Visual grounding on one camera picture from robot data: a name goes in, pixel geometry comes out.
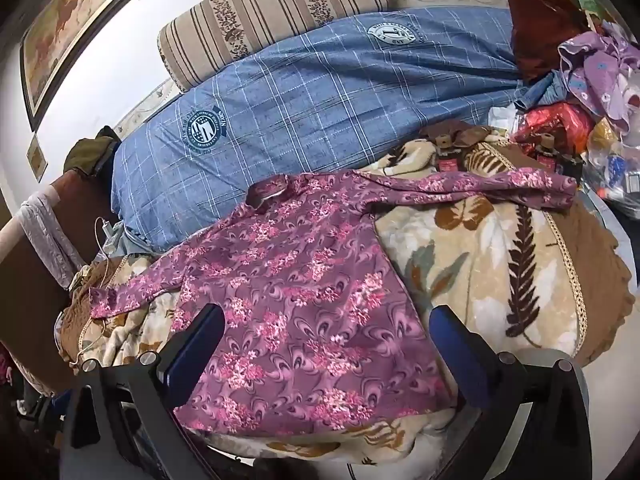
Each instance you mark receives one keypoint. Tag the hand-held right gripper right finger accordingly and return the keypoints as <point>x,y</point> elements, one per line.
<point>457,355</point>

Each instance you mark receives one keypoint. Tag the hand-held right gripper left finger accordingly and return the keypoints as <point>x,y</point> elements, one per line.
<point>196,347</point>

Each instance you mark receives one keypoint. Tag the purple floral shirt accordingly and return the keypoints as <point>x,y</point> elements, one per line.
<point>300,310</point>

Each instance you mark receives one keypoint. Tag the beige leaf-print blanket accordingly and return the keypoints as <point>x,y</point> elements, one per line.
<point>475,260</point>

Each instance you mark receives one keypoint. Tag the brown wooden headboard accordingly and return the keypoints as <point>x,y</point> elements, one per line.
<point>30,285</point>

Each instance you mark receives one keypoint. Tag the white cloth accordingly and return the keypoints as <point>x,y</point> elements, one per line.
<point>45,235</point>

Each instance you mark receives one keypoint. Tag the dark red bottle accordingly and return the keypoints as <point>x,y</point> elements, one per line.
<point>446,157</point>
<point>547,156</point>

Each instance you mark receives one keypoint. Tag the brown cloth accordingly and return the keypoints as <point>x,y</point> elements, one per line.
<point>465,134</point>

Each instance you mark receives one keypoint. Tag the olive green cloth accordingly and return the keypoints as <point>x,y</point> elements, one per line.
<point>90,152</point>

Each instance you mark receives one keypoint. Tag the clear plastic bag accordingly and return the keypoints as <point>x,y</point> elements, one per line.
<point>610,165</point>

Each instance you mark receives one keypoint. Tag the red foil packet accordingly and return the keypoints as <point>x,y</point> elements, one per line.
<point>555,120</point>

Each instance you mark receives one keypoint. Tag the blue denim cloth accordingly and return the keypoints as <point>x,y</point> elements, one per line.
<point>547,91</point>

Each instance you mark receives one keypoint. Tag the lilac floral garment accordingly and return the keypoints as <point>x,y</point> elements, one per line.
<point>595,70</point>

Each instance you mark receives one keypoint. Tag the dark red cloth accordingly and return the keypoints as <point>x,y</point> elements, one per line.
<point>540,30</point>

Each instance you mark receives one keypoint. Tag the striped beige cushion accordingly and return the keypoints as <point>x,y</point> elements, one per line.
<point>260,15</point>

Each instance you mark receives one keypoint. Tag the small wall frame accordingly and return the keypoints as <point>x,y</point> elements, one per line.
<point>36,157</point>

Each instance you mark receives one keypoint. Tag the framed wall painting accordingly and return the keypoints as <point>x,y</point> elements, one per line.
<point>65,25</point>

